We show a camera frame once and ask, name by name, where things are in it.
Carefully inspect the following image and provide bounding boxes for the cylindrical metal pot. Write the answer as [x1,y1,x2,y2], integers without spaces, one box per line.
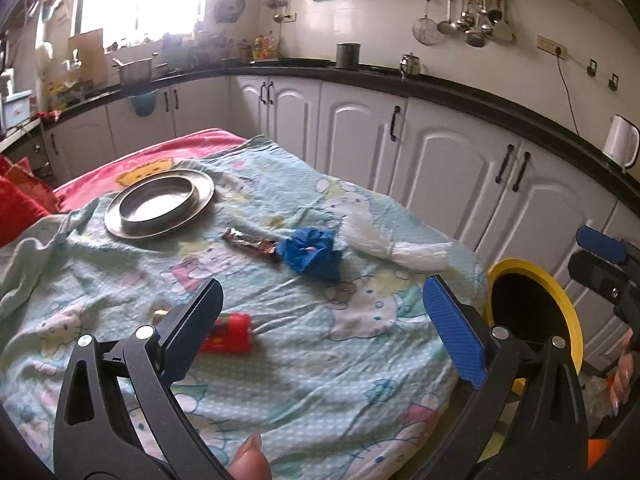
[336,42,362,70]

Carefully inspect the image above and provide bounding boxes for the pale green spatula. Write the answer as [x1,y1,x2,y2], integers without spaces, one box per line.
[495,0,516,43]

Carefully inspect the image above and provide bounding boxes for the black countertop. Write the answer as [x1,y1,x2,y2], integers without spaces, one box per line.
[0,57,640,186]

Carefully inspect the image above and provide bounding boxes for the steel stockpot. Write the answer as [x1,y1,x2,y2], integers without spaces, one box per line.
[112,57,153,86]

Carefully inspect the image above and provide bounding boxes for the kitchen window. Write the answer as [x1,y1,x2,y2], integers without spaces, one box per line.
[75,0,208,53]

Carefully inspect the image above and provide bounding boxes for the red printed blanket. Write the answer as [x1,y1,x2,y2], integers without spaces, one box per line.
[52,128,248,211]

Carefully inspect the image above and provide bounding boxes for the clear plastic bag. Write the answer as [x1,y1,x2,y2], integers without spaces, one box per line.
[582,372,613,431]

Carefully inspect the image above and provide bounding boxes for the pale blue storage box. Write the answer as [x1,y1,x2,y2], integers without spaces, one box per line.
[0,90,33,131]

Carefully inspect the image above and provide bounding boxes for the white electric kettle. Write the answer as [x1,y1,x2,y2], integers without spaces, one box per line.
[602,114,640,170]

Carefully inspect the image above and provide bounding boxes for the blue hanging basket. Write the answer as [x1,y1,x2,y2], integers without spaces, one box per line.
[127,90,160,117]

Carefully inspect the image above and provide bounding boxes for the steel ladle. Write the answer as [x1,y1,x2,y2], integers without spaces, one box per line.
[466,0,487,48]
[456,0,476,31]
[437,0,457,36]

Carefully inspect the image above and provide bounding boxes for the yellow-rimmed black trash bin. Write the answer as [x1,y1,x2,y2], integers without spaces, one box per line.
[484,258,585,401]

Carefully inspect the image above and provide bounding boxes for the person's right hand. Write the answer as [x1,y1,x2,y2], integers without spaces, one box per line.
[606,332,640,419]

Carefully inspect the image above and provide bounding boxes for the red snack packet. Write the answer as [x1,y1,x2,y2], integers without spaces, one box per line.
[200,312,254,354]

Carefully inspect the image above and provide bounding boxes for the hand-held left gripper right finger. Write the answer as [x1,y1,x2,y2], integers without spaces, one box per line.
[422,274,601,480]

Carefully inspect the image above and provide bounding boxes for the black power cable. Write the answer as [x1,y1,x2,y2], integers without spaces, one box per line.
[555,52,581,136]

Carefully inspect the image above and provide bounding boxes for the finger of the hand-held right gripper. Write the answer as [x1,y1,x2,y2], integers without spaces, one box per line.
[576,226,632,267]
[570,251,640,313]

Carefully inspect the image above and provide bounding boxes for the round blue wall ornament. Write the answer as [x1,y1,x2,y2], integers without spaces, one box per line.
[214,0,246,23]

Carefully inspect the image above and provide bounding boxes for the small wall rack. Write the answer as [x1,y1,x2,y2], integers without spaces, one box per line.
[266,0,296,23]

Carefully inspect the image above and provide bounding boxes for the crumpled blue plastic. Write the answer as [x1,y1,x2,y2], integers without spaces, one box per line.
[276,227,343,282]

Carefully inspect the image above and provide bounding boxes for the beige wall socket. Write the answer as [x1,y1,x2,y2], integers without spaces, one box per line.
[536,35,568,58]

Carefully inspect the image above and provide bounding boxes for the person's left hand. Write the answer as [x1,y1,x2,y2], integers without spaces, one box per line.
[229,432,273,480]

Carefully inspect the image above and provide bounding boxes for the mesh strainer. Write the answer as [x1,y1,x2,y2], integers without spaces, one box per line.
[411,0,443,46]

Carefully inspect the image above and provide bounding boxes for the white base cabinets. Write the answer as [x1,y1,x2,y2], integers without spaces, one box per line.
[42,72,640,361]

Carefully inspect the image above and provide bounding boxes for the wooden cutting board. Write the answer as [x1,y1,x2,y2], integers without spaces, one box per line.
[67,29,107,86]

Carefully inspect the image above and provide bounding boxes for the round metal plate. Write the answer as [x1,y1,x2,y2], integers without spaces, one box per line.
[104,169,216,238]

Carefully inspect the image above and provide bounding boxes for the steel teapot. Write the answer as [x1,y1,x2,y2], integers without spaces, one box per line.
[399,52,422,80]

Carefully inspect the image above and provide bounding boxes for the row of condiment bottles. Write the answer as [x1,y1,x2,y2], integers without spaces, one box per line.
[162,30,278,63]

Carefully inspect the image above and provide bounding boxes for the light blue printed blanket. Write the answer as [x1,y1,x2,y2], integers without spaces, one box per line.
[0,135,488,480]

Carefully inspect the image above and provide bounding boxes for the knotted white plastic bag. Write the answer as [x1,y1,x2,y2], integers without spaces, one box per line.
[342,210,453,271]

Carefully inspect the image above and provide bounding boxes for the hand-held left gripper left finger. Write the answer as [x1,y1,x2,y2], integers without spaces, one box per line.
[52,277,224,480]

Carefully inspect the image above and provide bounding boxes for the red cushion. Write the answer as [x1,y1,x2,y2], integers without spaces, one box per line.
[0,155,61,248]

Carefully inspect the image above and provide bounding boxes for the dark shiny snack wrapper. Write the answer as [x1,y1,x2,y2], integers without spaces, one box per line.
[222,226,282,263]

